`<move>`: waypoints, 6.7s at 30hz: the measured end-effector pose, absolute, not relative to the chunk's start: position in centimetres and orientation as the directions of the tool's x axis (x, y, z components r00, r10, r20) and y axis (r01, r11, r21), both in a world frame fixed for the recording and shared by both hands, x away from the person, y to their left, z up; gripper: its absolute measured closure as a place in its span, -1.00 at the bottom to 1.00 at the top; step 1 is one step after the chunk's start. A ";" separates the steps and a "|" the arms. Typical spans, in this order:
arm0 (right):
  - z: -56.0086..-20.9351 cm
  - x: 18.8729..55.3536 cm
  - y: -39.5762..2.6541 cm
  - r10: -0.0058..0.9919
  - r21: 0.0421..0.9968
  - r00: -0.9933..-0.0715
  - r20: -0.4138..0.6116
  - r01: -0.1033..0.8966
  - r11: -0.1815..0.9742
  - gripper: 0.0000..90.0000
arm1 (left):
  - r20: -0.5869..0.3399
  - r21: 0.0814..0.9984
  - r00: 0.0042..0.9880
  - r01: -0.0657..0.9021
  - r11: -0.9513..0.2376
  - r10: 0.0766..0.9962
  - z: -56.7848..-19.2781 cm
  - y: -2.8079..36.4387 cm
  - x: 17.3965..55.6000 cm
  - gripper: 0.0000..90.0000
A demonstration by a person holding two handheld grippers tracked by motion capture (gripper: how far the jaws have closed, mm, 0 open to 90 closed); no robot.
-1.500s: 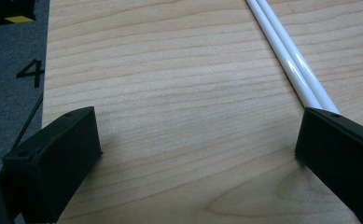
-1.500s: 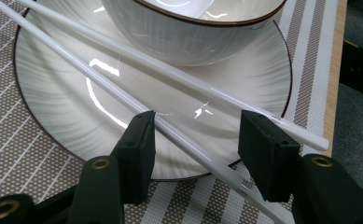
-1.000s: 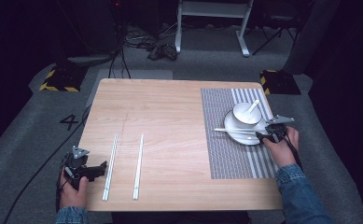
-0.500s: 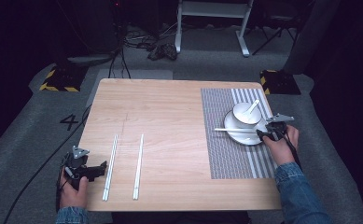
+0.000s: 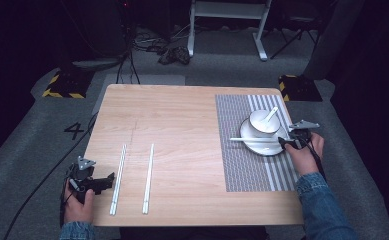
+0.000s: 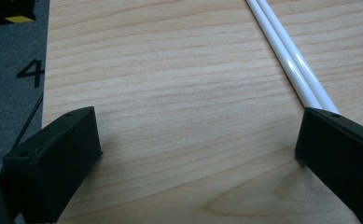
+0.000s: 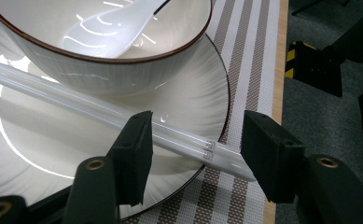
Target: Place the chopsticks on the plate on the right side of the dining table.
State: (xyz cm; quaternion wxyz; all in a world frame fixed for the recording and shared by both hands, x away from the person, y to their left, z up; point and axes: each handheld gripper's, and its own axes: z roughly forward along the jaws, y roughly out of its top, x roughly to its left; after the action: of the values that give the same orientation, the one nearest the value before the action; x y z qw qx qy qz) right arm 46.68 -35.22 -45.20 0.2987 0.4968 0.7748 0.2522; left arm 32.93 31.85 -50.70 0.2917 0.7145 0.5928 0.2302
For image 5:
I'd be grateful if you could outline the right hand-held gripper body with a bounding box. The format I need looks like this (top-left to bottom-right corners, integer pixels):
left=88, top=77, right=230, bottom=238
left=288, top=119, right=321, bottom=148

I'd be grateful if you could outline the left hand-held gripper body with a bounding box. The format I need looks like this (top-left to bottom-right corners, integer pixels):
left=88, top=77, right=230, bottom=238
left=67, top=155, right=99, bottom=205

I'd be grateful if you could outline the white plate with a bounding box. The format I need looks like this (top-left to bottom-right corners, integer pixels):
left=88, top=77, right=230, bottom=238
left=239, top=117, right=289, bottom=157

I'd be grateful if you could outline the white chopstick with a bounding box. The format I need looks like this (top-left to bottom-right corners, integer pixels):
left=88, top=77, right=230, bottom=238
left=229, top=136, right=281, bottom=142
left=144, top=143, right=155, bottom=215
left=112, top=144, right=128, bottom=216
left=109, top=143, right=126, bottom=215
left=229, top=138, right=281, bottom=143
left=141, top=143, right=154, bottom=215

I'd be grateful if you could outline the person's right hand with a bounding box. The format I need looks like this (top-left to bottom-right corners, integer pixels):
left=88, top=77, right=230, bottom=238
left=284, top=132, right=326, bottom=177

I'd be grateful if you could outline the person's left hand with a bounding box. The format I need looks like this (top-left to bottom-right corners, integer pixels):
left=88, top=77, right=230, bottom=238
left=62, top=187, right=96, bottom=225

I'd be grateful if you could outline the white ceramic spoon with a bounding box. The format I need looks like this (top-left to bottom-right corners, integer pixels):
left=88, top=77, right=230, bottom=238
left=257, top=106, right=279, bottom=132

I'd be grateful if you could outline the white bowl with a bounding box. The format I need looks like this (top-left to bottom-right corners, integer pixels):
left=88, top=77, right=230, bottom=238
left=248, top=109, right=282, bottom=139

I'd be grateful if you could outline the black yellow striped stand base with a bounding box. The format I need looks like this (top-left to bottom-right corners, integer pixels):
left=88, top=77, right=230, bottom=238
left=278, top=73, right=324, bottom=103
left=41, top=67, right=95, bottom=100

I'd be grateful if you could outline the grey striped woven placemat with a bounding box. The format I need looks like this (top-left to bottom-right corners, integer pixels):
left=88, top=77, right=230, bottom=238
left=214, top=94, right=305, bottom=193

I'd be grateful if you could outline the person's dark lap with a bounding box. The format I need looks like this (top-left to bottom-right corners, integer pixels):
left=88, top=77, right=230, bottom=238
left=119, top=226, right=268, bottom=240

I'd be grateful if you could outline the grey slanted column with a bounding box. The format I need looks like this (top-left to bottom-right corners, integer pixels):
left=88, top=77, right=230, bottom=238
left=301, top=0, right=367, bottom=81

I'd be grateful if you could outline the black folding tripod stand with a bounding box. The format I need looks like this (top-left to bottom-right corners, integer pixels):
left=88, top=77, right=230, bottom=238
left=269, top=13, right=320, bottom=61

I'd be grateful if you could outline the dark crumpled cloth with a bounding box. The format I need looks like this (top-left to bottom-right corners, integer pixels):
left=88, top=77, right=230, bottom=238
left=157, top=45, right=192, bottom=66

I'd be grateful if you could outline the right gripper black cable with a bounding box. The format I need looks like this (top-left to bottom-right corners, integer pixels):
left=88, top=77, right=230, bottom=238
left=303, top=134, right=327, bottom=183

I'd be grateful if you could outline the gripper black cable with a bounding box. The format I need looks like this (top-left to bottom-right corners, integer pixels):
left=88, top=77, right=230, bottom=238
left=58, top=165, right=79, bottom=228
left=303, top=134, right=327, bottom=183

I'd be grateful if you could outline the long black floor cable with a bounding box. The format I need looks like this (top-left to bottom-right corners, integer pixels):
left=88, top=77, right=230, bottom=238
left=2, top=111, right=99, bottom=240

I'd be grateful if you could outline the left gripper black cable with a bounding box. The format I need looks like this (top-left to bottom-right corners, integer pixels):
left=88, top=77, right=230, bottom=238
left=58, top=165, right=79, bottom=228

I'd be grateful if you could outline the black stand with cables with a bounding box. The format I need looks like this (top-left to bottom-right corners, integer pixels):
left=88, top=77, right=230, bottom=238
left=114, top=0, right=142, bottom=85

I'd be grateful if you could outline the tangle of floor cables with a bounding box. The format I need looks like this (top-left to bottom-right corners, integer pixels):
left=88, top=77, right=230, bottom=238
left=131, top=28, right=190, bottom=55

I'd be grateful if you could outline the white metal desk frame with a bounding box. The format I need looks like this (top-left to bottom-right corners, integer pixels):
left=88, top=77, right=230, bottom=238
left=187, top=0, right=273, bottom=62

